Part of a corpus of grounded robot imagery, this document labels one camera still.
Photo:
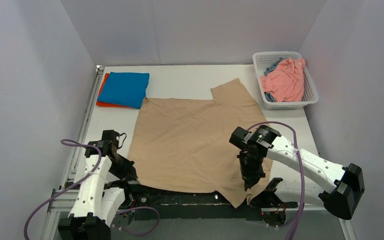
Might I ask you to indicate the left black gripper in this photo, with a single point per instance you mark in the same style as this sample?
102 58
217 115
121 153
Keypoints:
123 165

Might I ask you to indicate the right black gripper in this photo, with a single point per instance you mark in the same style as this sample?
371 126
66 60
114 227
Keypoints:
251 168

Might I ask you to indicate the beige t shirt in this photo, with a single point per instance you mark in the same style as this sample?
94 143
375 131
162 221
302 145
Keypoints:
182 145

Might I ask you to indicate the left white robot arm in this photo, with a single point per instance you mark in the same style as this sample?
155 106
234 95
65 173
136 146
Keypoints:
104 190

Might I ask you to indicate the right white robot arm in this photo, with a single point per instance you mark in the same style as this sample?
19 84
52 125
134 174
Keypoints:
333 186

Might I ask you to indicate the folded orange t shirt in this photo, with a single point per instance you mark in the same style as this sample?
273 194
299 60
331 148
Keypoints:
112 93

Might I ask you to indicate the folded blue t shirt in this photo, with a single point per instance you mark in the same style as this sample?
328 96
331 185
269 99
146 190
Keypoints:
135 84

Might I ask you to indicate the pink t shirt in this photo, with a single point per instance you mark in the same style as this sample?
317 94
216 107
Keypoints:
286 82

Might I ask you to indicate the white plastic basket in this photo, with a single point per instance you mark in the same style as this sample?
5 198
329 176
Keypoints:
263 60

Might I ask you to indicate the grey blue garment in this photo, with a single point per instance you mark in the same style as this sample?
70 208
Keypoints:
272 67

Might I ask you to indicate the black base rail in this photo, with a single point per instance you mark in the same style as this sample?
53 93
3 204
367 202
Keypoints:
180 205

